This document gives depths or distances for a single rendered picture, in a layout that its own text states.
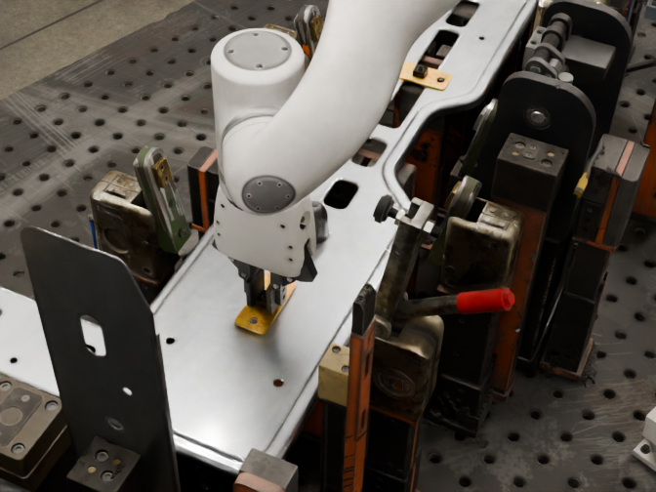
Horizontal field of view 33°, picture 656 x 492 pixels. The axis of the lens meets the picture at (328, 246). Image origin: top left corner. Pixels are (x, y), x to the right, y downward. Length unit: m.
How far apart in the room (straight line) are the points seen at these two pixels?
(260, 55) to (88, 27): 2.45
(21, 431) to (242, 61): 0.40
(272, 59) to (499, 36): 0.70
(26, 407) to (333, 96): 0.43
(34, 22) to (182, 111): 1.56
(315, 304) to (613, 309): 0.59
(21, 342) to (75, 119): 0.80
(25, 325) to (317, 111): 0.48
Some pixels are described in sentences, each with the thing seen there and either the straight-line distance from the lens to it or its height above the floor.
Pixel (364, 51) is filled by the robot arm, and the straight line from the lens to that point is 0.95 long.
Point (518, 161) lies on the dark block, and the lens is 1.26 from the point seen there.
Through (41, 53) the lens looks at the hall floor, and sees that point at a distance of 3.37.
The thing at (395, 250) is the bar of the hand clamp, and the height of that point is 1.18.
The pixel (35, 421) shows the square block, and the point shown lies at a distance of 1.11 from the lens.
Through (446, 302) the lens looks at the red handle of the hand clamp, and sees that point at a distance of 1.11.
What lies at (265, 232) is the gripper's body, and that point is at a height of 1.14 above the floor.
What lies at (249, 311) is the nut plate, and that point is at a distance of 1.23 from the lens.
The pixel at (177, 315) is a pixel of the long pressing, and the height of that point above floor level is 1.00.
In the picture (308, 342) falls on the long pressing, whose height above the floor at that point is 1.00.
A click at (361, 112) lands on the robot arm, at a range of 0.95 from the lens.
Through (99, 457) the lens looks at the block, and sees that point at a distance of 1.06.
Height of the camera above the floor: 1.94
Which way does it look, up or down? 46 degrees down
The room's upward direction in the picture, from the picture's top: 2 degrees clockwise
